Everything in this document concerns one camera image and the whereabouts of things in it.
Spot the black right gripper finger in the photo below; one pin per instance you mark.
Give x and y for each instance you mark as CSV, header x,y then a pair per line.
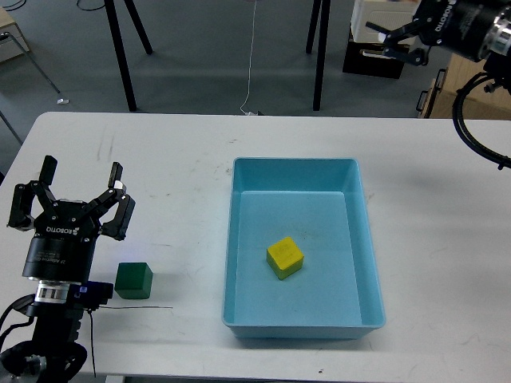
x,y
409,30
417,57

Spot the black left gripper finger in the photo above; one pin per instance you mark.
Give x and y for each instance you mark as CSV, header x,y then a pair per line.
x,y
115,196
24,194

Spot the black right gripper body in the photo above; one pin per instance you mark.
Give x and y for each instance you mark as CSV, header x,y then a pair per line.
x,y
468,28

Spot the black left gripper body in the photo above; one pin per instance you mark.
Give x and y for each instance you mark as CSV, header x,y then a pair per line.
x,y
63,244

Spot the green cube block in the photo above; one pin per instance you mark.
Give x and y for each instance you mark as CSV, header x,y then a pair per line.
x,y
133,281

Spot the yellow cube block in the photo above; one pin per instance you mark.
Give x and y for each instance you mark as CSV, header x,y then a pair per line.
x,y
284,258

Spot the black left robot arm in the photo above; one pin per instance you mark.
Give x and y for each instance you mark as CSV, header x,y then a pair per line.
x,y
52,354

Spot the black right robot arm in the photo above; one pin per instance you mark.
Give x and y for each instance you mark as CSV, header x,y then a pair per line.
x,y
495,75

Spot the black storage box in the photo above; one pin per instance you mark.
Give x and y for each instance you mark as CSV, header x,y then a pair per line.
x,y
365,58

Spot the white storage crate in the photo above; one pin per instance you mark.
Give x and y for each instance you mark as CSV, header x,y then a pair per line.
x,y
389,14

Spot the black table leg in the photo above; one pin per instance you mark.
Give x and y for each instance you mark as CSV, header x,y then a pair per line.
x,y
139,27
322,31
119,49
314,18

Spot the black table leg right rear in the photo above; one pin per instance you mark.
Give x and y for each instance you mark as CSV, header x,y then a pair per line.
x,y
314,18

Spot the grey metal chair leg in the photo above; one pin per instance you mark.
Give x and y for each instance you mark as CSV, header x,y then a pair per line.
x,y
38,68

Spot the wooden cabinet top left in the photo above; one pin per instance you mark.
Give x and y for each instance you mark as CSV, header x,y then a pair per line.
x,y
8,49

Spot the blue plastic bin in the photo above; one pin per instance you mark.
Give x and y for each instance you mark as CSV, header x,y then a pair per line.
x,y
320,204

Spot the black table leg left rear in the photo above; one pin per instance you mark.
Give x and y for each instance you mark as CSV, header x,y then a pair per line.
x,y
139,27

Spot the blue wrist camera module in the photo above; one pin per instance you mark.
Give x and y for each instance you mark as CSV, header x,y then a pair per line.
x,y
92,295

